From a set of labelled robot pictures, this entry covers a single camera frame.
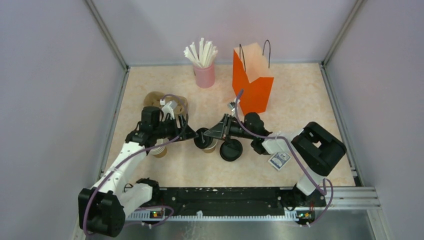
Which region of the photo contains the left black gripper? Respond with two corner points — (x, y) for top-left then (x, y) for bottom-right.
(153, 113), (199, 143)

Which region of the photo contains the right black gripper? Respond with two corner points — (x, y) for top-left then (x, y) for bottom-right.
(204, 113), (255, 141)

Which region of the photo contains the single black cup lid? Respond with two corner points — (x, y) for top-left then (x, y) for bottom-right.
(193, 127), (213, 150)

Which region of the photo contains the single brown paper cup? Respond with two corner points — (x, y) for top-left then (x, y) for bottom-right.
(203, 139), (218, 154)

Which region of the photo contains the stack of black cup lids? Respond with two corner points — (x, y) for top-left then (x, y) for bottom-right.
(219, 139), (243, 162)

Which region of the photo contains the stack of brown paper cups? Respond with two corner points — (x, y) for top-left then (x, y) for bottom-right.
(149, 139), (167, 158)

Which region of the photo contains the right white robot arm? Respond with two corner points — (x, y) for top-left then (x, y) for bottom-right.
(204, 112), (347, 206)

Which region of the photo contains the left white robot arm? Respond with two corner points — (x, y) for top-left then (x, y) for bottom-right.
(77, 106), (197, 237)

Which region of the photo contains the brown pulp cup carrier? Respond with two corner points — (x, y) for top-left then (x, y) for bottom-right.
(143, 91), (189, 117)

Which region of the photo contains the pink straw holder cup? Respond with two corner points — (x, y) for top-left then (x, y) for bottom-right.
(193, 63), (216, 89)

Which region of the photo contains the blue playing card box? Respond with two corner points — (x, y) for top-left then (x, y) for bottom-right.
(267, 151), (292, 171)

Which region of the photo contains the orange paper bag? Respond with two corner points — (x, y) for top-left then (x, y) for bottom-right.
(232, 39), (274, 115)

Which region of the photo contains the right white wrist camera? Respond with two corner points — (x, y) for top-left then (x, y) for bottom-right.
(227, 98), (240, 117)

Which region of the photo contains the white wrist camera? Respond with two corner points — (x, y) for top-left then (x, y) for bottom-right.
(227, 98), (240, 117)
(159, 99), (178, 121)

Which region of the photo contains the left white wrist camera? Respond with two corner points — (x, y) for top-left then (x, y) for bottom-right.
(159, 99), (178, 121)

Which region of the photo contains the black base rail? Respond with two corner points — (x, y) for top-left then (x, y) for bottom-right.
(155, 187), (299, 218)

